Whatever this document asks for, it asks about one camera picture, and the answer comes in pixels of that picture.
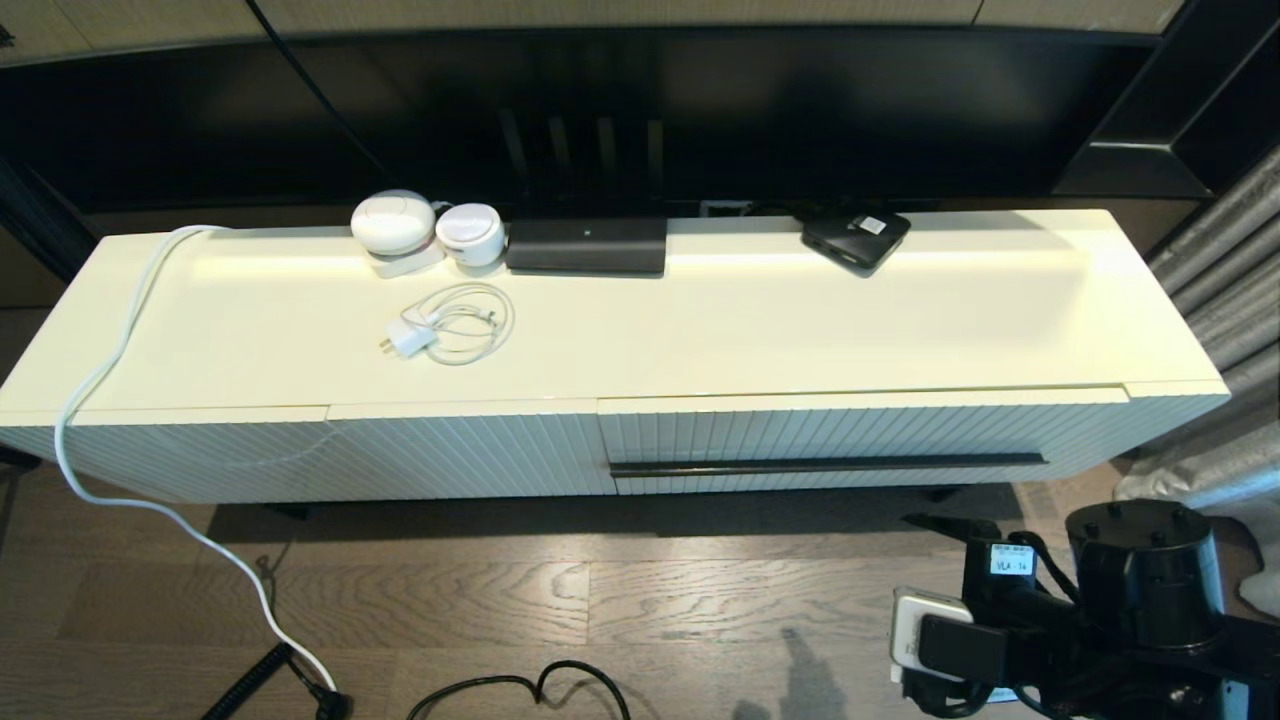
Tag small white round device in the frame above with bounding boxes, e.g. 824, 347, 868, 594
435, 202, 506, 268

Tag black coiled cable with plug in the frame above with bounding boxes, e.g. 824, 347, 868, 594
200, 643, 353, 720

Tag thick white power cable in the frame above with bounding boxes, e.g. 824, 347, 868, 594
52, 224, 339, 696

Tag black wall shelf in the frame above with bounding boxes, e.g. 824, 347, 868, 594
1050, 0, 1280, 199

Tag black television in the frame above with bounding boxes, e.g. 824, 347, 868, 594
268, 25, 1166, 214

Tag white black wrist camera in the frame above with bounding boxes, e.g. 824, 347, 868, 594
889, 587, 1009, 687

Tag white rounded floor object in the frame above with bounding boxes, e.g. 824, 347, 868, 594
1238, 560, 1280, 619

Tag black set-top box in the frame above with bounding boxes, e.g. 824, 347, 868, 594
800, 208, 913, 276

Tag grey curtain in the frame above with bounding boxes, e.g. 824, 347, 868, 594
1115, 145, 1280, 511

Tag black router with antennas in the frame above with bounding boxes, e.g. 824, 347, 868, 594
497, 105, 669, 276

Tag white fluted drawer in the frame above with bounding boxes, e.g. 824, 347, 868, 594
597, 385, 1133, 496

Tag large white dome device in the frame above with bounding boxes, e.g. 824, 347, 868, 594
349, 189, 447, 280

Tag black floor cable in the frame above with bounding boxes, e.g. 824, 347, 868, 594
405, 660, 633, 720

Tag white charger with cable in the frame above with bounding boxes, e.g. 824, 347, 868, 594
378, 281, 516, 366

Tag white fluted curved cabinet panel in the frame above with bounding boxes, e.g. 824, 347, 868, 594
0, 405, 346, 504

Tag cream TV cabinet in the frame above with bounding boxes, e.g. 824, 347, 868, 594
0, 207, 1233, 504

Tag white fluted flat cabinet door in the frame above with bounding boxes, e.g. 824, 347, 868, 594
328, 399, 616, 497

